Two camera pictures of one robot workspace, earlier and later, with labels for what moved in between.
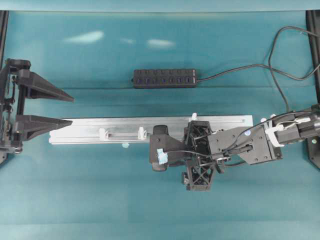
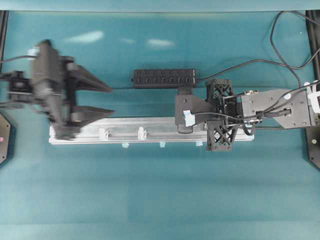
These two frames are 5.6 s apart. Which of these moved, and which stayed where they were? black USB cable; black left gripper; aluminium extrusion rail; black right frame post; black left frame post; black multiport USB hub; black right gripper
Moved: black left gripper; black right gripper; black USB cable
Stayed: black multiport USB hub; aluminium extrusion rail; black right frame post; black left frame post
